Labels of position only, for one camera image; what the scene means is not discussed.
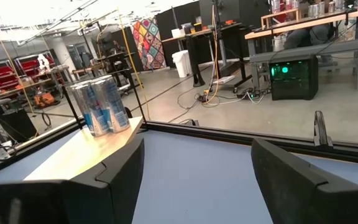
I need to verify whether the wooden shelf with black ends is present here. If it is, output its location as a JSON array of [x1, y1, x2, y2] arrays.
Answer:
[[23, 70, 147, 182]]

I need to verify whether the white robot figure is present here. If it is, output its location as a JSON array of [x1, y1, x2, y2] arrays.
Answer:
[[37, 53, 51, 73]]

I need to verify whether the black crate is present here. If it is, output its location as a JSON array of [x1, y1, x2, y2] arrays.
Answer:
[[0, 107, 39, 144]]

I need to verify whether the desk with wooden top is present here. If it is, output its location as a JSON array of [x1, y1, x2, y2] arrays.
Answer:
[[161, 21, 253, 88]]

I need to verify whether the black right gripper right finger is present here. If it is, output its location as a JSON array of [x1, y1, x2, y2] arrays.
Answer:
[[250, 138, 358, 224]]

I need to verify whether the blue silver Red Bull can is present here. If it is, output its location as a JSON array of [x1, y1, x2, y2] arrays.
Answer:
[[90, 74, 132, 134], [69, 81, 110, 138]]

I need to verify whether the workbench with wooden top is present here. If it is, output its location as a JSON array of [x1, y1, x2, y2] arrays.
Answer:
[[244, 5, 358, 91]]

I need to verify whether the black partition panel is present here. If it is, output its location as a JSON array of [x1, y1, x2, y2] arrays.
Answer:
[[154, 0, 272, 68]]

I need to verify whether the orange bag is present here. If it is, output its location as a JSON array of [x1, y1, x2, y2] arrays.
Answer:
[[33, 92, 55, 108]]

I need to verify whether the colourful patchwork quilt panel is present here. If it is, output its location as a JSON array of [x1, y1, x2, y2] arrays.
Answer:
[[131, 17, 167, 72]]

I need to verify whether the yellow cable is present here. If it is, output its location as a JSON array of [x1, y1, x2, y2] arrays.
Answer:
[[117, 7, 151, 121], [211, 4, 221, 105]]

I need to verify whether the black clamp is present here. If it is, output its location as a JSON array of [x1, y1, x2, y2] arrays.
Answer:
[[313, 110, 334, 147]]

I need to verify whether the black computer with green light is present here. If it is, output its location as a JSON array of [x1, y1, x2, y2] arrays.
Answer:
[[268, 54, 319, 101]]

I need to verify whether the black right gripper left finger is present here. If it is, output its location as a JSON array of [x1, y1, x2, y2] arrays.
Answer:
[[61, 138, 145, 224]]

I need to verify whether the person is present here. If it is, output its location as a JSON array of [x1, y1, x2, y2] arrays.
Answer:
[[283, 24, 335, 50]]

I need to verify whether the white trash bin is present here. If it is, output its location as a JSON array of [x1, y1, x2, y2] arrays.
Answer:
[[171, 49, 193, 78]]

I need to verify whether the black equipment stand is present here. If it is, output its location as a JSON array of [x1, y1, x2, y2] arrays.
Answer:
[[96, 29, 142, 96]]

